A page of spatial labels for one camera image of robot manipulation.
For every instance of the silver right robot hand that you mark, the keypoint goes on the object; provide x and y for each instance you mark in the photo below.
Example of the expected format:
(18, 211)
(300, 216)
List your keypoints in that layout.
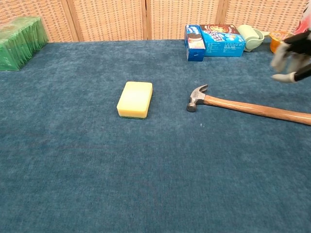
(298, 46)

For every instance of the yellow sponge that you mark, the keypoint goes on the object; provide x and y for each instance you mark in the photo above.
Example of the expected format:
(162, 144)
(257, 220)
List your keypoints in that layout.
(134, 98)

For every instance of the orange jelly cup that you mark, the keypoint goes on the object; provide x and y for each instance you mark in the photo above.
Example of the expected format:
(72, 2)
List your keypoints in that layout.
(277, 40)

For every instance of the pale green lint roller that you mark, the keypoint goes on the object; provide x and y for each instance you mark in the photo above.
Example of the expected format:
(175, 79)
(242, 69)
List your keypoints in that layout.
(250, 36)

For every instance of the blue snack box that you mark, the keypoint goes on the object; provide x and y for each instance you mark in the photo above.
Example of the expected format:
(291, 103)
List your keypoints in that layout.
(223, 44)

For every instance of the brown snack box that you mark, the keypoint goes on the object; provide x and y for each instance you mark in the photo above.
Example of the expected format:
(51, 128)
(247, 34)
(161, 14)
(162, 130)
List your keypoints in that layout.
(223, 28)

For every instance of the blue Oreo cookie box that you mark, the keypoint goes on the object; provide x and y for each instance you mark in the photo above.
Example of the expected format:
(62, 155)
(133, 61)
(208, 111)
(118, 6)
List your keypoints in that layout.
(194, 46)

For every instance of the woven folding screen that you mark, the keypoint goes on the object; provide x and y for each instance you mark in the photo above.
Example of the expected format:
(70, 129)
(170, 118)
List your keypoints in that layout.
(109, 19)

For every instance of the blue table cloth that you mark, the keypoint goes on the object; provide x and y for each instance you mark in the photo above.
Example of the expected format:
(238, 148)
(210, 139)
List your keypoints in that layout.
(121, 157)

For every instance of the clear box of green packets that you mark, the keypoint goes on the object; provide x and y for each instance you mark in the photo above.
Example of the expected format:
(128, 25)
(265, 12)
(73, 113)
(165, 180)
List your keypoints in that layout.
(19, 41)

